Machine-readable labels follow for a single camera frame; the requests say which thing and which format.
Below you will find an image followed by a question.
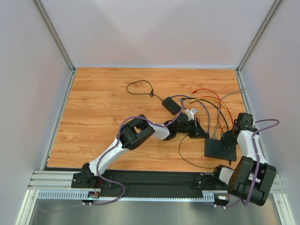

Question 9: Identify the black power cord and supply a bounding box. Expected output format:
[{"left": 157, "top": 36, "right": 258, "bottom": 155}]
[{"left": 126, "top": 80, "right": 165, "bottom": 102}]

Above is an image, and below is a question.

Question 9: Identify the blue ethernet cable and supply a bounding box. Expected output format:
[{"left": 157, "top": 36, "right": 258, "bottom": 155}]
[{"left": 170, "top": 95, "right": 210, "bottom": 138}]

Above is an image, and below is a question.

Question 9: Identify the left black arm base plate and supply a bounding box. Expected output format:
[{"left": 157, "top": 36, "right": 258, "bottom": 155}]
[{"left": 71, "top": 172, "right": 117, "bottom": 189}]

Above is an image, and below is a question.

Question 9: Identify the aluminium frame post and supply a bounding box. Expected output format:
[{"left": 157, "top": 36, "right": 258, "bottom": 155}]
[
  {"left": 32, "top": 0, "right": 77, "bottom": 72},
  {"left": 235, "top": 0, "right": 283, "bottom": 72}
]

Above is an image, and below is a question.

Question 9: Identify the red ethernet cable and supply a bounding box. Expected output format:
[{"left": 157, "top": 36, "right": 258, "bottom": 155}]
[{"left": 192, "top": 87, "right": 235, "bottom": 128}]

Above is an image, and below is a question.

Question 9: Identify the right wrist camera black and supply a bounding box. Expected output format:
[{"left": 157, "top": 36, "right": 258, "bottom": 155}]
[{"left": 234, "top": 112, "right": 255, "bottom": 130}]

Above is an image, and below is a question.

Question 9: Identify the left aluminium frame post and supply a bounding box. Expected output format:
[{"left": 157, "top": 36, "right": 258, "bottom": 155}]
[{"left": 32, "top": 0, "right": 77, "bottom": 72}]

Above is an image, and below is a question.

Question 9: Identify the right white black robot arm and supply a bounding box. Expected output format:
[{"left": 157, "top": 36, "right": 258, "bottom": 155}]
[{"left": 212, "top": 113, "right": 280, "bottom": 206}]

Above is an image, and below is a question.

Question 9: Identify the grey ethernet cable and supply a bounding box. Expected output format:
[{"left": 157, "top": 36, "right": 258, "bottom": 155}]
[{"left": 210, "top": 86, "right": 246, "bottom": 138}]

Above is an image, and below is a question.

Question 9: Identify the aluminium front rail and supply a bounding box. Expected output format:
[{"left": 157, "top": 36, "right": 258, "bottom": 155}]
[{"left": 27, "top": 171, "right": 285, "bottom": 194}]

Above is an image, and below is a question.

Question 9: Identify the black power adapter brick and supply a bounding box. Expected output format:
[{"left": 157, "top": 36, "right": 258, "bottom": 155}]
[{"left": 162, "top": 97, "right": 181, "bottom": 116}]

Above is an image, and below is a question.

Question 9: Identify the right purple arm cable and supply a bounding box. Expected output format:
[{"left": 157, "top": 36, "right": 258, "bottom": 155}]
[{"left": 214, "top": 119, "right": 281, "bottom": 210}]

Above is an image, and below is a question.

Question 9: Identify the black network switch box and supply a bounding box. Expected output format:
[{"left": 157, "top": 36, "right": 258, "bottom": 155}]
[{"left": 204, "top": 138, "right": 237, "bottom": 162}]

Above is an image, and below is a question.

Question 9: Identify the grey slotted cable duct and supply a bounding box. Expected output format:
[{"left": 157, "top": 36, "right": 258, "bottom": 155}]
[{"left": 37, "top": 190, "right": 215, "bottom": 203}]

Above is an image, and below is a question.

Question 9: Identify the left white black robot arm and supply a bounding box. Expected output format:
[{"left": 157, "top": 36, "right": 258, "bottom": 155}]
[{"left": 81, "top": 109, "right": 209, "bottom": 187}]

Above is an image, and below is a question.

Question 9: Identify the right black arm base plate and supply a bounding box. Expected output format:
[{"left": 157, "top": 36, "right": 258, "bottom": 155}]
[{"left": 194, "top": 172, "right": 227, "bottom": 190}]

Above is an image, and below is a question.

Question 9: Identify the yellow ethernet cable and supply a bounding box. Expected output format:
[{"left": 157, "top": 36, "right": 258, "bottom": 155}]
[{"left": 189, "top": 96, "right": 230, "bottom": 139}]

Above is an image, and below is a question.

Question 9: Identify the right aluminium frame post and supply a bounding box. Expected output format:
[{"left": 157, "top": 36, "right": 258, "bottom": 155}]
[{"left": 235, "top": 0, "right": 283, "bottom": 72}]

